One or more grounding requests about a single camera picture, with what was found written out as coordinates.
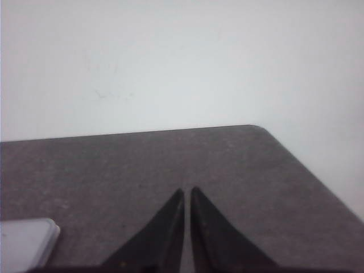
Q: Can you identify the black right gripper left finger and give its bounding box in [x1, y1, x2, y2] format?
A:
[102, 189, 184, 272]

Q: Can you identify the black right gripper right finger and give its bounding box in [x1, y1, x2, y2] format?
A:
[190, 187, 279, 272]

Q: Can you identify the silver digital kitchen scale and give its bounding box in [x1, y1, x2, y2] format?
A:
[1, 218, 60, 272]

